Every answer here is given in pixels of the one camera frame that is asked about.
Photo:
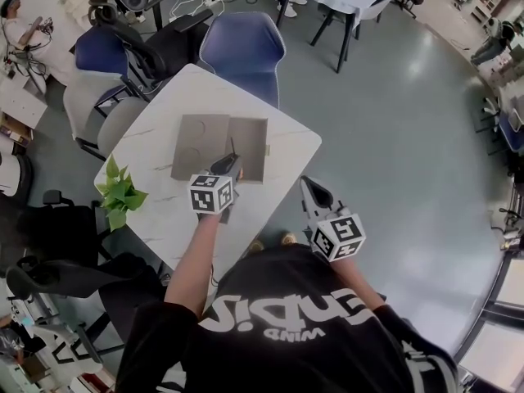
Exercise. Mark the person's left tan shoe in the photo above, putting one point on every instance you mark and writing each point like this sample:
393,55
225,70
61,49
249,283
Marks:
257,245

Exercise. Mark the person's black printed T-shirt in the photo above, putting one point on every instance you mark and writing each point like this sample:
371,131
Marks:
286,342

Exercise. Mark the person's right tan shoe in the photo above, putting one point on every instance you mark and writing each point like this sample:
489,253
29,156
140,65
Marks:
289,238

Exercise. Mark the person's tan shoe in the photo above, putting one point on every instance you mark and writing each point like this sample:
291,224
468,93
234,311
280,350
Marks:
289,238
257,245

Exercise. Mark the person's left forearm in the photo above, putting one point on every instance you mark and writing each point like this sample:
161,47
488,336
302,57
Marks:
192,268

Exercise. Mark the grey cardboard box lid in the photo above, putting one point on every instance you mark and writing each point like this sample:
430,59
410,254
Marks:
200,145

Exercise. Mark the black office chair with headrest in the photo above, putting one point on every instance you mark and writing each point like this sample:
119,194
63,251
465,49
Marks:
163,43

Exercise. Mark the white plastic chair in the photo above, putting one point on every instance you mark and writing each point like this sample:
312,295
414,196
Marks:
69,354

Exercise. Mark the person's right forearm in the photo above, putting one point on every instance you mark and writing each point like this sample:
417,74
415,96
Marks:
356,285

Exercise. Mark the black office chair wide seat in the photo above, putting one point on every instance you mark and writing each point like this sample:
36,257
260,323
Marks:
82,278

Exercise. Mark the blue chair with black legs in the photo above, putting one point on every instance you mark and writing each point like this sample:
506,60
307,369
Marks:
511,125

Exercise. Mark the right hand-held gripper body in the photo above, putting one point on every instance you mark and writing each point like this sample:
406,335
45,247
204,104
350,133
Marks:
340,236

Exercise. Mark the blue shell chair white trim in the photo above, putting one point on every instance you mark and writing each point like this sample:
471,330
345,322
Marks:
241,51

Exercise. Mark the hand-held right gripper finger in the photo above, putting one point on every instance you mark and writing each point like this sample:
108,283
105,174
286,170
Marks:
308,207
332,198

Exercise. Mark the green leafy plant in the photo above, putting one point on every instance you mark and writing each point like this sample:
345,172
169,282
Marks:
120,195

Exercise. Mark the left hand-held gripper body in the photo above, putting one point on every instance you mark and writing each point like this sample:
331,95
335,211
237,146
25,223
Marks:
210,195

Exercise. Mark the white power strip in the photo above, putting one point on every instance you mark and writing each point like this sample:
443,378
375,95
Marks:
213,0

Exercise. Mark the grey shell chair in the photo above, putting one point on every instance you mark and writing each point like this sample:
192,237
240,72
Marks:
118,121

